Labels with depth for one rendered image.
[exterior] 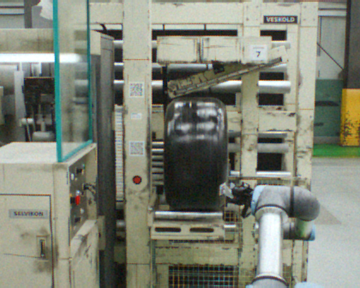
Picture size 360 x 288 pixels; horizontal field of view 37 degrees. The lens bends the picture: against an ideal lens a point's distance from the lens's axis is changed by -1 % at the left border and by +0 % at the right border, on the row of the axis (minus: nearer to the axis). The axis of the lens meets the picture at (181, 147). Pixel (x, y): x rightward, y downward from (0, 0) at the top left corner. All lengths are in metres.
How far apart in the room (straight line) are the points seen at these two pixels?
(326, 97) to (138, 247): 9.58
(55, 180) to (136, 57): 0.87
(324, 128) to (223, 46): 9.31
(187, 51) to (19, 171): 1.22
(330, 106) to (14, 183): 10.41
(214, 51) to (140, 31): 0.46
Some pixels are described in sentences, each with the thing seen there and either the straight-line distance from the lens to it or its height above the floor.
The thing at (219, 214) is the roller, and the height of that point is 0.91.
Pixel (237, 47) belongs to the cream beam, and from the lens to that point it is 2.88.
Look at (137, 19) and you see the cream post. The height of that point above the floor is 1.85.
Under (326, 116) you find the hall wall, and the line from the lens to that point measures 12.06.
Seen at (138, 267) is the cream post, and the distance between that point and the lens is 2.82.
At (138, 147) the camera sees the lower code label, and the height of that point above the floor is 1.23.
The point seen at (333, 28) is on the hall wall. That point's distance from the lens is 12.15.
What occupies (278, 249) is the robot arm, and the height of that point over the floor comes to 1.02.
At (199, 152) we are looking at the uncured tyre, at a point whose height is 1.24.
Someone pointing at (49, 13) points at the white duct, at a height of 1.91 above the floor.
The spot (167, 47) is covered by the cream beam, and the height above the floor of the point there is 1.72.
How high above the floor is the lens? 1.61
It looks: 8 degrees down
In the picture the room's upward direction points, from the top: straight up
